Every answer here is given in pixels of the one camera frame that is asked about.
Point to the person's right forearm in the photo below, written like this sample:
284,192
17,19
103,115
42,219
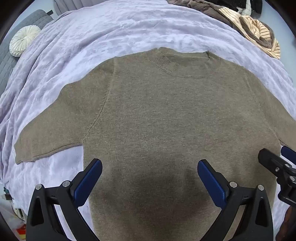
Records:
286,226

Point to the black garment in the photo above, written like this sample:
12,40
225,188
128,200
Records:
251,4

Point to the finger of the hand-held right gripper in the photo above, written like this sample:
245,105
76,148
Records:
288,153
270,160

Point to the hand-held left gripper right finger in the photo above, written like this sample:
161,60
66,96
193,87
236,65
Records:
211,180

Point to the red box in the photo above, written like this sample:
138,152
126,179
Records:
22,232

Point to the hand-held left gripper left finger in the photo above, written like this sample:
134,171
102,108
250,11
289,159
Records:
86,183

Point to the grey quilted sofa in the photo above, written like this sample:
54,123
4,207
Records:
7,62

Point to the olive brown knit sweater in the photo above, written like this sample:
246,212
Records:
161,129

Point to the round cream pleated pillow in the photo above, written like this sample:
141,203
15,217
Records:
22,39

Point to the lavender fleece blanket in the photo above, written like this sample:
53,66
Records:
87,39

